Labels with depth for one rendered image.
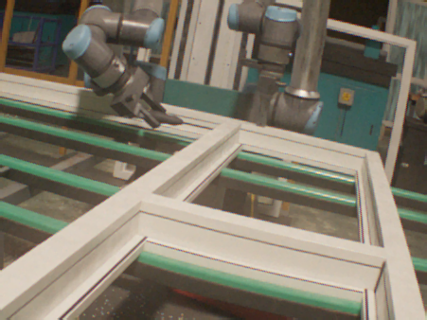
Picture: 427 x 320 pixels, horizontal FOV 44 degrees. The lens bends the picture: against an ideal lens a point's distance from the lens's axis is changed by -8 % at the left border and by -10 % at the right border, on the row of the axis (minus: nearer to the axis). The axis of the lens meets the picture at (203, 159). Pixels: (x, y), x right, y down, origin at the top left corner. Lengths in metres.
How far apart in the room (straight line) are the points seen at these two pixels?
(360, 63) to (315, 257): 4.35
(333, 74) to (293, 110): 2.92
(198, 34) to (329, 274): 1.84
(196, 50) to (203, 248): 1.77
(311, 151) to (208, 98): 0.92
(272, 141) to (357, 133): 3.59
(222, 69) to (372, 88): 2.83
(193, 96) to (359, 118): 2.92
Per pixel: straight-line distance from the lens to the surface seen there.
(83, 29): 1.45
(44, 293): 0.60
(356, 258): 0.83
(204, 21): 2.54
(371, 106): 5.19
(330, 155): 1.65
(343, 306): 0.82
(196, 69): 2.55
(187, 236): 0.85
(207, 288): 0.83
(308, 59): 2.25
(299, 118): 2.28
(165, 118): 1.57
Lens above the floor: 1.21
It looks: 14 degrees down
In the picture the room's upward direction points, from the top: 10 degrees clockwise
